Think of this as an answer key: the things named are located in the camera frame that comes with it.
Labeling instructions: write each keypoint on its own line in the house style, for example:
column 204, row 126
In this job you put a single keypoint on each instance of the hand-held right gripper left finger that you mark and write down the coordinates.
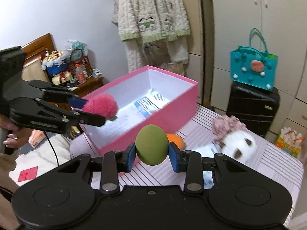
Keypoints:
column 130, row 159

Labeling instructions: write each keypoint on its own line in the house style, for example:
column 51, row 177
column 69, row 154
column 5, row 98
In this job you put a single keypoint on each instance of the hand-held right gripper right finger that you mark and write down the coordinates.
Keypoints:
column 174, row 160

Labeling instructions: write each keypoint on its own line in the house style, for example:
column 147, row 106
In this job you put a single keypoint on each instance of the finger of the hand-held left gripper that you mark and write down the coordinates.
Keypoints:
column 76, row 102
column 91, row 120

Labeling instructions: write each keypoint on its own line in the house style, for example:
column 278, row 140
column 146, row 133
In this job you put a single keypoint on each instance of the pink fluffy pom-pom ball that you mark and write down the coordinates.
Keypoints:
column 100, row 106

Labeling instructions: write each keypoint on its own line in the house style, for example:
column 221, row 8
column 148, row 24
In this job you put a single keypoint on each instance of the green soft ball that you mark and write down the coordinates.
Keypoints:
column 151, row 145

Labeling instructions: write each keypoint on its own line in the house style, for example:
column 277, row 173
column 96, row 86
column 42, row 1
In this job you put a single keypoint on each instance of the pink cardboard box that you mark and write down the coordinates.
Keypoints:
column 182, row 107

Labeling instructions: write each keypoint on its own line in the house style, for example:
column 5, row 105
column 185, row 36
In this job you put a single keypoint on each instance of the pink floral cloth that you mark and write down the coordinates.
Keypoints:
column 227, row 124

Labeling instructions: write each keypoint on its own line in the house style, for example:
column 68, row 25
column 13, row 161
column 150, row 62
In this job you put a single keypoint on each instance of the orange soft ball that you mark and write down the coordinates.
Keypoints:
column 177, row 141

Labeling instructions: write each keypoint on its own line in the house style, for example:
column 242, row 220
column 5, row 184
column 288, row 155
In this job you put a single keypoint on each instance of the person's left hand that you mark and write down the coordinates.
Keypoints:
column 21, row 136

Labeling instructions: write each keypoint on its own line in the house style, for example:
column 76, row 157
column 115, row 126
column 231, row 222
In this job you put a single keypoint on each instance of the wooden nightstand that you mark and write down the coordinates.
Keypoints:
column 93, row 83

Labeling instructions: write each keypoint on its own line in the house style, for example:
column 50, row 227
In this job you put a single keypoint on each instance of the orange drink bottle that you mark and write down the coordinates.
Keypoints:
column 80, row 74

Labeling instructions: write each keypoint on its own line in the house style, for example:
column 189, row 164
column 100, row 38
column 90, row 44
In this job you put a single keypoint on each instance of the cream red ornament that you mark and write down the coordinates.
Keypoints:
column 62, row 77

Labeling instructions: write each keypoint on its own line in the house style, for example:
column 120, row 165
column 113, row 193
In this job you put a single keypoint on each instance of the crumpled white green wrapper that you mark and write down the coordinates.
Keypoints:
column 96, row 72

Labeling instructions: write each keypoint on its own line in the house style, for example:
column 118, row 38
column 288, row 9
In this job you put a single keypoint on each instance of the woven basket bag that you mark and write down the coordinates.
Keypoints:
column 84, row 61

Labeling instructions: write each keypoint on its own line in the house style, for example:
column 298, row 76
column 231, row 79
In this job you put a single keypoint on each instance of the wooden padded headboard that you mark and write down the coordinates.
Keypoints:
column 40, row 43

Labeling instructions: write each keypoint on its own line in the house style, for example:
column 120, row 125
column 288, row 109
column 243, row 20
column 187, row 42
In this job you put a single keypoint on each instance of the blue wrapped flower bouquet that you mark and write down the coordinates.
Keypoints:
column 56, row 57

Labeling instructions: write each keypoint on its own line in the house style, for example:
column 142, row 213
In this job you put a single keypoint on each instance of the orange white carton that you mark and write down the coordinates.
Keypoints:
column 37, row 140

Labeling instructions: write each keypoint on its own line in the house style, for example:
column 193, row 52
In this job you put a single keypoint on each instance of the white green plastic bag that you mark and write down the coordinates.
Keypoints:
column 76, row 45

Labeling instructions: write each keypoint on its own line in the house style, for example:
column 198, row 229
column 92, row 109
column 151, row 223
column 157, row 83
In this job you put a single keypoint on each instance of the blue white booklet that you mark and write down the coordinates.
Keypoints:
column 151, row 105

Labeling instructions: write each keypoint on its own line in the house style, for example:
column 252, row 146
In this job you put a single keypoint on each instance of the white cloth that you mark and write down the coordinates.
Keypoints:
column 38, row 155

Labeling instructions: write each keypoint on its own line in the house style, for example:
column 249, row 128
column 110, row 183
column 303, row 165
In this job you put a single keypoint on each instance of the white plush toy brown spots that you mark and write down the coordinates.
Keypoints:
column 237, row 141

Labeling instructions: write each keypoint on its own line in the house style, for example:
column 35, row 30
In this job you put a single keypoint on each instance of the cream fuzzy pajama pants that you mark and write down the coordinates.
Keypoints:
column 134, row 55

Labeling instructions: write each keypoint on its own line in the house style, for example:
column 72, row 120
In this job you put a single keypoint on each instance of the red envelope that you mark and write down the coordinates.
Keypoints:
column 28, row 173

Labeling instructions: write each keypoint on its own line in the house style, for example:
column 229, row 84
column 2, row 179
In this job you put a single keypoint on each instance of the black suitcase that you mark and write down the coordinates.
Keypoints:
column 251, row 110

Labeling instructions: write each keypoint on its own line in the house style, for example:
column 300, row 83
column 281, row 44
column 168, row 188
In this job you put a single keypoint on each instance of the colourful gift bag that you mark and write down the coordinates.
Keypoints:
column 287, row 141

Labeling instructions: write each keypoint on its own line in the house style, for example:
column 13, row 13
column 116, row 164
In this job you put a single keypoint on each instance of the teal felt tote bag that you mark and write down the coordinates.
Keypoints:
column 244, row 64

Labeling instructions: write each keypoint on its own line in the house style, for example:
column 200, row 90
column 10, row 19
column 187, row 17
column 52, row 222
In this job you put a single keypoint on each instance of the cream fuzzy pajama top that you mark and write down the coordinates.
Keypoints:
column 148, row 4

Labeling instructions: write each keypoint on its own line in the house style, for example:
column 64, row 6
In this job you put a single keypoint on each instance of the white wardrobe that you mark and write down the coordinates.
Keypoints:
column 283, row 40

